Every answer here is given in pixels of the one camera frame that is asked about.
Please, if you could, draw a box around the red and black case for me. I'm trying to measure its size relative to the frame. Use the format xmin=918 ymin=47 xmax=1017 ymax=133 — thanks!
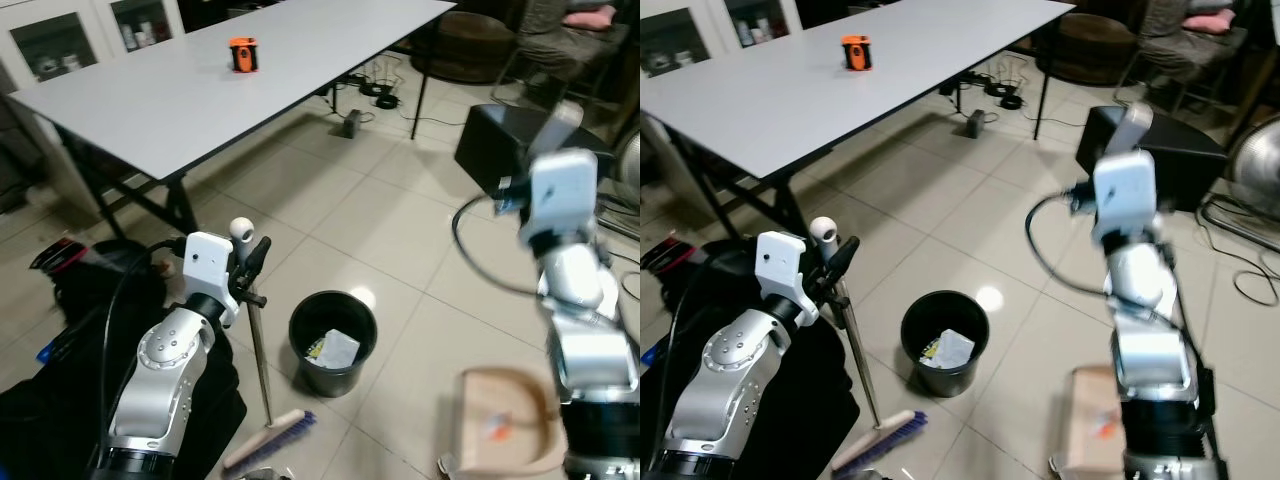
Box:
xmin=642 ymin=238 xmax=703 ymax=277
xmin=30 ymin=238 xmax=97 ymax=277

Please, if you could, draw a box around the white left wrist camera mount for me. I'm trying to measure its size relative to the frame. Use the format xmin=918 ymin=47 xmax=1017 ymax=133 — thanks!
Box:
xmin=756 ymin=231 xmax=810 ymax=327
xmin=183 ymin=232 xmax=242 ymax=327

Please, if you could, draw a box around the metal floor fan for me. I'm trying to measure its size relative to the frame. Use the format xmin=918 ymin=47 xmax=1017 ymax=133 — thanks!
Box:
xmin=1198 ymin=115 xmax=1280 ymax=227
xmin=611 ymin=125 xmax=641 ymax=217

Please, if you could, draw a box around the brown round stool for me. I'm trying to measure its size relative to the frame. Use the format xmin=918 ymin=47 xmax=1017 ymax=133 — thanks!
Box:
xmin=1038 ymin=11 xmax=1138 ymax=87
xmin=413 ymin=11 xmax=518 ymax=85

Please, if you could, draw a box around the white table with black legs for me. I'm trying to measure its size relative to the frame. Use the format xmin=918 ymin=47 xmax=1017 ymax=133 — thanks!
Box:
xmin=640 ymin=0 xmax=1077 ymax=241
xmin=5 ymin=0 xmax=458 ymax=237

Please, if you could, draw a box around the crumpled white paper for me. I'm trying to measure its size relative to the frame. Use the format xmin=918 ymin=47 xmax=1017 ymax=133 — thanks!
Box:
xmin=308 ymin=330 xmax=362 ymax=368
xmin=920 ymin=329 xmax=976 ymax=369

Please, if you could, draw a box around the orange and black device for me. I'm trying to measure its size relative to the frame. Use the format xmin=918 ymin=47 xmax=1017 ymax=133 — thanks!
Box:
xmin=227 ymin=36 xmax=262 ymax=74
xmin=840 ymin=34 xmax=874 ymax=72

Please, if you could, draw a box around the seated person in olive trousers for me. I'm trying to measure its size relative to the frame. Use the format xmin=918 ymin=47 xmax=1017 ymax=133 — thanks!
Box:
xmin=515 ymin=0 xmax=633 ymax=97
xmin=1140 ymin=0 xmax=1251 ymax=87

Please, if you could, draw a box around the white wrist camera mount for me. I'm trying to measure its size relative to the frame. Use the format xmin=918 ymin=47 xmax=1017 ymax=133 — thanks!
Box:
xmin=525 ymin=149 xmax=600 ymax=247
xmin=1092 ymin=150 xmax=1160 ymax=247
xmin=183 ymin=232 xmax=242 ymax=327
xmin=756 ymin=231 xmax=810 ymax=327

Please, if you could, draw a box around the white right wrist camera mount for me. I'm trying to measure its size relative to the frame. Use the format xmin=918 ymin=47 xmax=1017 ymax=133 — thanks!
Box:
xmin=1092 ymin=150 xmax=1160 ymax=247
xmin=525 ymin=149 xmax=600 ymax=247

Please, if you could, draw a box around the black floor cable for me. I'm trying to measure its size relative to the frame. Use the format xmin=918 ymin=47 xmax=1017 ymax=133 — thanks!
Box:
xmin=1193 ymin=205 xmax=1280 ymax=307

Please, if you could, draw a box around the black box speaker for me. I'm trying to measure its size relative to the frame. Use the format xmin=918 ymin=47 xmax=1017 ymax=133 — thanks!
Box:
xmin=454 ymin=102 xmax=613 ymax=198
xmin=1075 ymin=104 xmax=1228 ymax=213

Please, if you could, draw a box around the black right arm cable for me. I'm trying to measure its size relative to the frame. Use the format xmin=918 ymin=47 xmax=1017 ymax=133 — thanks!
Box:
xmin=1027 ymin=180 xmax=1117 ymax=301
xmin=451 ymin=185 xmax=547 ymax=299

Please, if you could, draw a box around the broom with purple bristles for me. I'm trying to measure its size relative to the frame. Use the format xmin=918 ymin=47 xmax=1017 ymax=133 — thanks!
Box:
xmin=222 ymin=218 xmax=317 ymax=473
xmin=810 ymin=217 xmax=927 ymax=475

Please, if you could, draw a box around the black round waste bin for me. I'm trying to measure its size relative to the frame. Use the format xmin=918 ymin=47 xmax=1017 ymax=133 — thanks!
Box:
xmin=900 ymin=290 xmax=990 ymax=399
xmin=289 ymin=291 xmax=379 ymax=399

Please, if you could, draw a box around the white glass-door cabinet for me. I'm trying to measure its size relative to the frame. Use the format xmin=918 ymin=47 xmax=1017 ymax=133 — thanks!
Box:
xmin=640 ymin=0 xmax=801 ymax=79
xmin=0 ymin=0 xmax=187 ymax=93

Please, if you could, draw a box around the black coiled cable bundle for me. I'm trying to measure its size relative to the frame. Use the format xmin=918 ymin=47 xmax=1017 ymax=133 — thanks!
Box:
xmin=345 ymin=55 xmax=403 ymax=112
xmin=940 ymin=55 xmax=1028 ymax=112

